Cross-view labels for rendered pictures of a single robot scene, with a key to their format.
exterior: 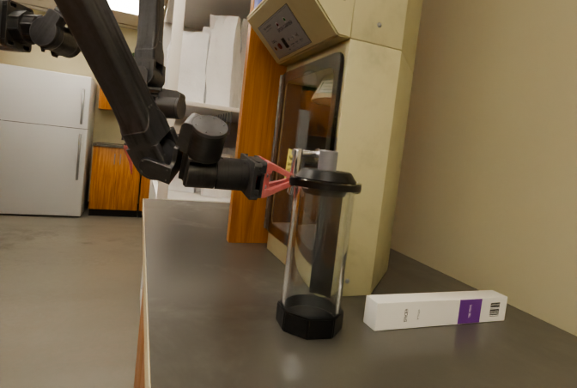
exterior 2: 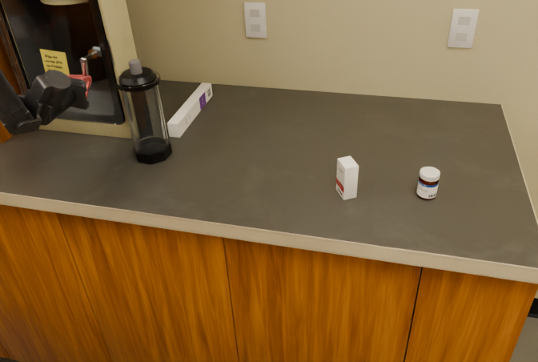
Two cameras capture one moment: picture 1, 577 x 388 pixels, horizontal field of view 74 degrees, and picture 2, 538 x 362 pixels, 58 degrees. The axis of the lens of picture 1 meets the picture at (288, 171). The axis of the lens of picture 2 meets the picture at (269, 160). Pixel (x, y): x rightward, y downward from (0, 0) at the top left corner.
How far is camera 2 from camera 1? 85 cm
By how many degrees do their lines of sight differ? 57
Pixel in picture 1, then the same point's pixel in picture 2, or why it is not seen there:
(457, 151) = not seen: outside the picture
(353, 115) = (111, 20)
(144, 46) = not seen: outside the picture
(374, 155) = (127, 38)
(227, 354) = (152, 187)
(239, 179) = (72, 100)
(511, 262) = (196, 58)
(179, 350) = (134, 200)
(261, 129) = not seen: outside the picture
